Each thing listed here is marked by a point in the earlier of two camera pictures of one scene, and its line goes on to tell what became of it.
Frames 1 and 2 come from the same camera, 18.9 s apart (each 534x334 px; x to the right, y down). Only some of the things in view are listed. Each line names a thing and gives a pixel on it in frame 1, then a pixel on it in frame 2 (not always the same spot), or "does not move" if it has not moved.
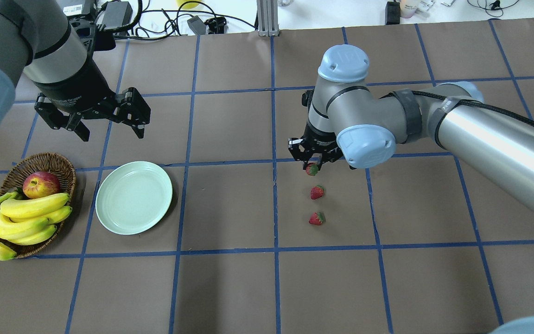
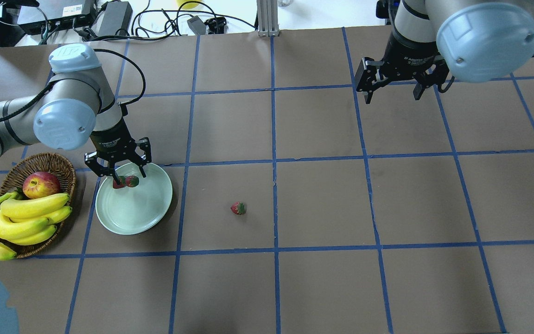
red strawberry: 316,218 -> 131,181
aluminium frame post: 267,16 does not move
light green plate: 133,198 does not move
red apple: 40,184 does not move
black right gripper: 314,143 -> 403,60
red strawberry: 316,191 -> 238,208
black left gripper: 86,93 -> 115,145
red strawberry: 312,169 -> 122,183
